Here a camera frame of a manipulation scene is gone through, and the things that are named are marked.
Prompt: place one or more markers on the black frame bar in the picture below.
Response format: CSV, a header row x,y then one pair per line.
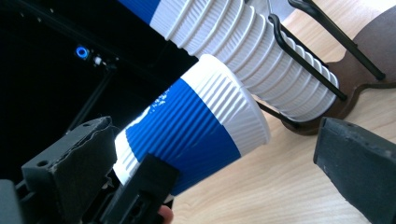
x,y
90,99

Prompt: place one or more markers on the wooden cup holder black rods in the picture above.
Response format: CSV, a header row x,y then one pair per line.
x,y
376,46

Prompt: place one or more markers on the stack of ribbed paper cups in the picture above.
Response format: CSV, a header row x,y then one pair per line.
x,y
236,40

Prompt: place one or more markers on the blue white ribbed paper cup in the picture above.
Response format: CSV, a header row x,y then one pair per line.
x,y
186,124

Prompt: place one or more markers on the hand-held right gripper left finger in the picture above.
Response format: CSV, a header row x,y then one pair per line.
x,y
71,174

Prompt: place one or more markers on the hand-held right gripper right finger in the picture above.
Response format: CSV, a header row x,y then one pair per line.
x,y
364,168

